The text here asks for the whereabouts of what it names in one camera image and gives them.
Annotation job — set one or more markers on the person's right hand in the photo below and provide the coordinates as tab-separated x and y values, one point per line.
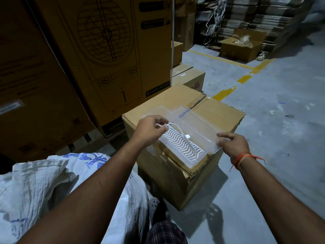
236	147

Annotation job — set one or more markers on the stack of flattened cardboard sheets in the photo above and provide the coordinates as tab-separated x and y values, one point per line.
264	15

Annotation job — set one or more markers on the person's right forearm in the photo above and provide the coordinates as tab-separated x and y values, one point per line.
281	203

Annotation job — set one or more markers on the large dark cardboard box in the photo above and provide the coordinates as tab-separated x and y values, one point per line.
33	81

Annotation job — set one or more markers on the person's left thumb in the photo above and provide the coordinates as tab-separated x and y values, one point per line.
163	130

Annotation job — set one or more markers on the plaid trouser leg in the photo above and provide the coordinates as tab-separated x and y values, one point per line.
166	233

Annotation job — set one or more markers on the small plain cardboard box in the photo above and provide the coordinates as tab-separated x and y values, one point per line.
177	53

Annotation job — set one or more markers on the clear plastic tray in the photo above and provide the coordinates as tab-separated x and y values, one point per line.
196	124

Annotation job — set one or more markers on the clear plastic bag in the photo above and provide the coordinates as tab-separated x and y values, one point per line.
243	40

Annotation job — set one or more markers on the small pink-print cardboard box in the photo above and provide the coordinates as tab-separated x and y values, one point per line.
189	77

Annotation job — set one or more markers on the orange thread wristband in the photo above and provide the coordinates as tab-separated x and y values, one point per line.
242	158

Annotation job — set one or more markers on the open cardboard box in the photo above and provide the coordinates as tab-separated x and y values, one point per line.
241	49

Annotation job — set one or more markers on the person's left forearm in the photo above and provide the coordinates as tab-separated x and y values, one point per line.
86	198

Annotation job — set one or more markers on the crumpled white wrapper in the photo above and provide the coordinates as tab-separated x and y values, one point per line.
261	56

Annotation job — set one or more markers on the tall fan-print cardboard box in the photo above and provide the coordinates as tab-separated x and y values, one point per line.
109	60

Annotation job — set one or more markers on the white wavy plastic grille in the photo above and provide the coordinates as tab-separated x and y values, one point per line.
181	147

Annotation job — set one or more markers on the white woven sack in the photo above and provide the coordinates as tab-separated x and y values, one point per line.
33	190

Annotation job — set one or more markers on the person's left hand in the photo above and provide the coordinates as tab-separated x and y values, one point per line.
146	130

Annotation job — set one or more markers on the stacked brown cardboard boxes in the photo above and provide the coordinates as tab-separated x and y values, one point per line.
185	25

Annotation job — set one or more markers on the person's right thumb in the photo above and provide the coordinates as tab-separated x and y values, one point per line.
222	144

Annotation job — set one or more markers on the white perforated clog shoe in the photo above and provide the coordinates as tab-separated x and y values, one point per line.
153	208

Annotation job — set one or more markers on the brown taped cardboard box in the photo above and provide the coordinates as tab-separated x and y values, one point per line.
218	114

